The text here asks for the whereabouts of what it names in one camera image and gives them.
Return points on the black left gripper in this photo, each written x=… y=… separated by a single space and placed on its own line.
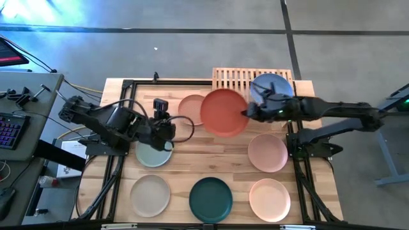
x=158 y=134

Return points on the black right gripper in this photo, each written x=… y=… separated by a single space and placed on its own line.
x=265 y=110

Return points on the sage green plate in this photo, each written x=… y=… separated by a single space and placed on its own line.
x=151 y=158

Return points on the terracotta orange plate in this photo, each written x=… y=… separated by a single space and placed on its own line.
x=223 y=113

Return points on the dusty brown-pink plate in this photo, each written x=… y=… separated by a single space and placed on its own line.
x=190 y=110

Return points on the blue plate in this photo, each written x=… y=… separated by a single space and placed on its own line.
x=282 y=83

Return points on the dusty pink plate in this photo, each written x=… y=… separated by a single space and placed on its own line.
x=267 y=153

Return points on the beige grey plate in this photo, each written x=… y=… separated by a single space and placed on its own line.
x=150 y=195

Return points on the dark green plate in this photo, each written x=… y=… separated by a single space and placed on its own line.
x=211 y=200

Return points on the light peach plate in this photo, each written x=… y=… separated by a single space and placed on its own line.
x=270 y=200

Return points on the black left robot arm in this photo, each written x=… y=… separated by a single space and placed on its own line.
x=96 y=119

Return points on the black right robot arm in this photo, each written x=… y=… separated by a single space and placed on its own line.
x=335 y=108

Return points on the wooden slatted shelf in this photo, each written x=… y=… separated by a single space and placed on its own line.
x=230 y=78

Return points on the white printed booklet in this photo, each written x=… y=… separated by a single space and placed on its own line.
x=72 y=159

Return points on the black flat beam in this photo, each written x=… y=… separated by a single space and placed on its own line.
x=60 y=156

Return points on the clear bottle red cap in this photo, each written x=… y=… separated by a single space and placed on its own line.
x=48 y=182

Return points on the grey side desk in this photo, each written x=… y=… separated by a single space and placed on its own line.
x=32 y=96

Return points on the small black bolt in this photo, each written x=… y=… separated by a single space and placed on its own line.
x=41 y=211

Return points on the black metal clamp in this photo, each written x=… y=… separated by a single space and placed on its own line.
x=20 y=96

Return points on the grey metal desk stand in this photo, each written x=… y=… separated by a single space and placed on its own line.
x=388 y=153

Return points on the backlit black keyboard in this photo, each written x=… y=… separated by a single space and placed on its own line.
x=12 y=129

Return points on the black device green light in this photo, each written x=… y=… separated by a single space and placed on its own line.
x=401 y=102

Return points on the black computer mouse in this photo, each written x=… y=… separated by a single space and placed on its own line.
x=5 y=202

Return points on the black computer monitor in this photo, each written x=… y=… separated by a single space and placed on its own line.
x=9 y=54

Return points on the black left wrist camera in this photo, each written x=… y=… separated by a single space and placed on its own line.
x=160 y=108

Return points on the black aluminium table frame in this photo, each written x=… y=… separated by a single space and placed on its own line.
x=172 y=82

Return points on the small black rail clip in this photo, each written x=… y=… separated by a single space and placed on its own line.
x=156 y=76

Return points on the silver metal bracket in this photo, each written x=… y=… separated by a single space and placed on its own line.
x=297 y=227
x=119 y=226

